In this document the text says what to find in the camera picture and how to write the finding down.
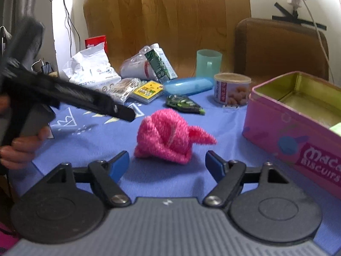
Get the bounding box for brown chair back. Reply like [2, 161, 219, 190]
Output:
[234, 18, 329, 82]

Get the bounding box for wood-pattern board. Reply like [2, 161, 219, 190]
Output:
[83, 0, 252, 78]

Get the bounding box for black wall cable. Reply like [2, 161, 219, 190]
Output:
[59, 0, 81, 52]

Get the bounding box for black tape strips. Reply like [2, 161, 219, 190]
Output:
[272, 2, 327, 31]

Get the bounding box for dark green snack packet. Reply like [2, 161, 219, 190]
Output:
[165, 94, 206, 116]

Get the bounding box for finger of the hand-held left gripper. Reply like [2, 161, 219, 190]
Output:
[89, 92, 136, 122]

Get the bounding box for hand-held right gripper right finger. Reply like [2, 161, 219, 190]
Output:
[203, 151, 289, 208]

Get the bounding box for pink biscuit tin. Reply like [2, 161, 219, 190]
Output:
[242, 71, 341, 199]

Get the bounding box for clear cotton swab packet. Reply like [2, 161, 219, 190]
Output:
[108, 78, 142, 104]

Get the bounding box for red box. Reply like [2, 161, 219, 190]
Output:
[85, 35, 109, 56]

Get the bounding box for light green cloth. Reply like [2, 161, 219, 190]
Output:
[329, 123, 341, 139]

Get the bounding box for peanut can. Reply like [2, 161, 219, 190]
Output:
[214, 73, 252, 105]

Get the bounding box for blue printed tablecloth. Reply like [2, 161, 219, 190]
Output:
[8, 77, 341, 255]

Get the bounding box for blue plastic case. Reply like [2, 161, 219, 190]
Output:
[163, 76, 214, 96]

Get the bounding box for green plastic cup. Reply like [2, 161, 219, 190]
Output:
[196, 49, 223, 79]

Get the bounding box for clear plastic bag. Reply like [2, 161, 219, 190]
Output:
[120, 45, 155, 80]

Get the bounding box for person's left hand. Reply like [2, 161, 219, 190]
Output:
[0, 127, 51, 170]

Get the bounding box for white tissue pack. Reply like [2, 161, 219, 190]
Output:
[62, 42, 121, 92]

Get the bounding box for white cable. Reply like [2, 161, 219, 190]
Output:
[273, 0, 335, 83]

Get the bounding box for pink knitted cloth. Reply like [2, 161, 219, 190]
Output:
[133, 109, 217, 165]

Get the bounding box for yellow card box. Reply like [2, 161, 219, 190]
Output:
[132, 80, 163, 104]

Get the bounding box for green milk carton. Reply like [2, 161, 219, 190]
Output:
[144, 44, 178, 84]

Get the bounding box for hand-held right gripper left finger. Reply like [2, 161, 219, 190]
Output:
[45, 151, 131, 208]

